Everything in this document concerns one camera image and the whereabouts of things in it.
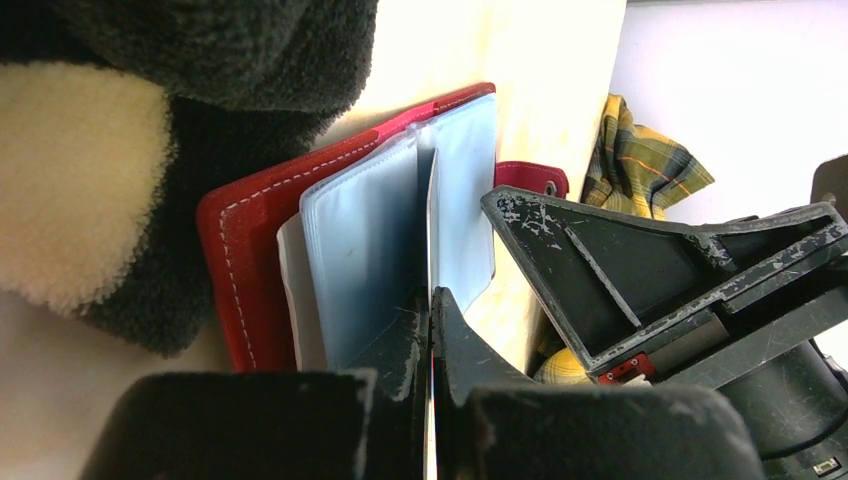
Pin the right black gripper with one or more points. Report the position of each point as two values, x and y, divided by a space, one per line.
712 305

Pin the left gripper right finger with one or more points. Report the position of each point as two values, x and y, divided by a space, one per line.
493 422

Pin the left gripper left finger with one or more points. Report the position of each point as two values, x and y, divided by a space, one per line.
367 421

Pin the black floral pillow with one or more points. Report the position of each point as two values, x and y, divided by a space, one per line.
117 117

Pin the yellow plaid cloth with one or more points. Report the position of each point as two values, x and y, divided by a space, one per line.
636 170

